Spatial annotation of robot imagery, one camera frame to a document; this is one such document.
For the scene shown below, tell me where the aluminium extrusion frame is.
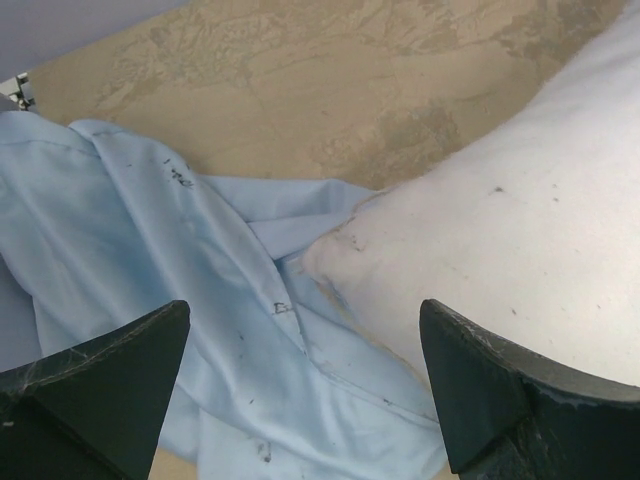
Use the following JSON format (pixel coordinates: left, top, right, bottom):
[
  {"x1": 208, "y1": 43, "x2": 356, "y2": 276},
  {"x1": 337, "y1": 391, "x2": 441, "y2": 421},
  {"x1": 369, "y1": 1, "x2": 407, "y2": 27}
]
[{"x1": 0, "y1": 72, "x2": 38, "y2": 113}]

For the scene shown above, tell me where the light blue pillowcase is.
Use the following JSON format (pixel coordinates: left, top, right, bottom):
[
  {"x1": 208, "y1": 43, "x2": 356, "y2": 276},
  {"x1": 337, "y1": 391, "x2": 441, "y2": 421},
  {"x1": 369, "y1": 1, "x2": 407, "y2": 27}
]
[{"x1": 1, "y1": 111, "x2": 446, "y2": 479}]

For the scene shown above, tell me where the white pillow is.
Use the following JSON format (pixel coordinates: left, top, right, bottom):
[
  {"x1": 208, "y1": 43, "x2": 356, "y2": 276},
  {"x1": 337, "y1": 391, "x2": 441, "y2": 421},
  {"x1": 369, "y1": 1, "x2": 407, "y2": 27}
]
[{"x1": 301, "y1": 1, "x2": 639, "y2": 417}]

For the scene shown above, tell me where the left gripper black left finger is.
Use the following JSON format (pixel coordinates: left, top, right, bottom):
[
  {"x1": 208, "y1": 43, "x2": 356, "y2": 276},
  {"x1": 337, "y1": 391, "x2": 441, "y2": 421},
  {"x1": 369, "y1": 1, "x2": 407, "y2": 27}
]
[{"x1": 1, "y1": 300, "x2": 190, "y2": 479}]

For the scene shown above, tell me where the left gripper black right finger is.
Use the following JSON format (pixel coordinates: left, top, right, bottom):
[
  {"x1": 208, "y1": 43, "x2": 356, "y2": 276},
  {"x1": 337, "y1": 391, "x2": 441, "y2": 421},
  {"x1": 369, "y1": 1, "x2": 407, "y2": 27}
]
[{"x1": 419, "y1": 300, "x2": 639, "y2": 480}]

